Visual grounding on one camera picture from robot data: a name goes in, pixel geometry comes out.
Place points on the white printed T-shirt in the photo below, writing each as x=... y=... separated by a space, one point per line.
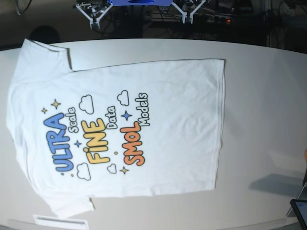
x=143 y=129

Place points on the power strip with red light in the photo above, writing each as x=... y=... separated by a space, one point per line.
x=197 y=18

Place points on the white paper label strip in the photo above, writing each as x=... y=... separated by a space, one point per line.
x=70 y=224

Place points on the black tablet device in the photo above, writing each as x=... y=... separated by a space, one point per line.
x=300 y=209

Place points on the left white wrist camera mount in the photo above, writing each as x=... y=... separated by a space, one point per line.
x=187 y=15

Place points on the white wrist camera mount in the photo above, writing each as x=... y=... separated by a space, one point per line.
x=93 y=10
x=187 y=15

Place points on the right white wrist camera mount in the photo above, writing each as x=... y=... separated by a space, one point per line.
x=93 y=10

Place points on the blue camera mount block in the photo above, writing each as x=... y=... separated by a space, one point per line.
x=140 y=2

